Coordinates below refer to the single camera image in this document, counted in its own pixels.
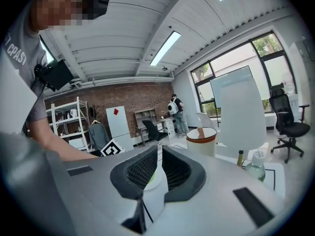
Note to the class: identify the black mesh office chair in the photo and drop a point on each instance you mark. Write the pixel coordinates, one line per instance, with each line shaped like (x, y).
(288, 122)

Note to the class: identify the person's left forearm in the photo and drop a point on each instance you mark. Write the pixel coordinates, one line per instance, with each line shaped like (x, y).
(59, 146)

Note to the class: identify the green vegetable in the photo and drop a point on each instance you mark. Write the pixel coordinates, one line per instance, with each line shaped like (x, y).
(153, 177)

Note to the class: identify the white drawer desk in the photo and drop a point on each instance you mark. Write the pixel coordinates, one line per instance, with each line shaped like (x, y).
(168, 126)

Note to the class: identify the white dish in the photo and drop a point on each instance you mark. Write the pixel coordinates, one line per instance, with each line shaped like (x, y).
(160, 181)

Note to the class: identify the white lamp shade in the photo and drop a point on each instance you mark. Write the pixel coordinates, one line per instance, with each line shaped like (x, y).
(242, 117)

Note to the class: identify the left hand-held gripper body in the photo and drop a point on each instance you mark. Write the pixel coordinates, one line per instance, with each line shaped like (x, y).
(112, 149)

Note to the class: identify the person's gray t-shirt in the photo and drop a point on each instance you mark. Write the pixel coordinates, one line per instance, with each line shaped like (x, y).
(27, 58)

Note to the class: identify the green bottle with white cap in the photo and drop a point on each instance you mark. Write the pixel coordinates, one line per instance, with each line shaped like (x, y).
(256, 167)

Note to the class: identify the white cylindrical container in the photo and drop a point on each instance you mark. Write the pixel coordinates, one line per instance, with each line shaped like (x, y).
(200, 142)

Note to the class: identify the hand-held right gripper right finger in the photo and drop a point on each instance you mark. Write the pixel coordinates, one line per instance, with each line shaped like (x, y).
(182, 176)

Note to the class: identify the white metal shelf rack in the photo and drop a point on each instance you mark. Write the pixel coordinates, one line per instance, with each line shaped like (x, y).
(71, 124)

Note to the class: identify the white mat with black border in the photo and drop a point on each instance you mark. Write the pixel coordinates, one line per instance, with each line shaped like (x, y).
(278, 176)

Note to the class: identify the white electric kettle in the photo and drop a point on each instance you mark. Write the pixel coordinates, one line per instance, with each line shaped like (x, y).
(73, 113)

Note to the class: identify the black swivel chair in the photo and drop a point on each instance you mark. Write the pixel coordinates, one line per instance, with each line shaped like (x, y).
(151, 130)

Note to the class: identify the gray desk with hutch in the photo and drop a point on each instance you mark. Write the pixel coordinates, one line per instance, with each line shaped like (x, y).
(145, 117)

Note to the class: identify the white cabinet with red diamond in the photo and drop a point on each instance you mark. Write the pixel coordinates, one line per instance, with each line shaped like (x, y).
(118, 126)

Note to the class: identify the black chest-mounted device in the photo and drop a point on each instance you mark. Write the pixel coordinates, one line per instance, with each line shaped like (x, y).
(56, 75)

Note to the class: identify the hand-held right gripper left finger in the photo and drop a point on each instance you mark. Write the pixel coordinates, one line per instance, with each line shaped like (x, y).
(134, 173)

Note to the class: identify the black framed window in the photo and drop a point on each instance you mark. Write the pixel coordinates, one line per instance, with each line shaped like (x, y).
(246, 65)

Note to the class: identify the gray garment on hanger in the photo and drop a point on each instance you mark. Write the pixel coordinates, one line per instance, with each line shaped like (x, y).
(98, 135)

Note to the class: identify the black coat rack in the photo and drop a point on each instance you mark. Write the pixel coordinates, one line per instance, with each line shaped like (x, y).
(93, 112)

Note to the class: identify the whiteboard on stand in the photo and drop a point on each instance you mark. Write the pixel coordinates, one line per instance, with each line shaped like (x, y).
(233, 79)

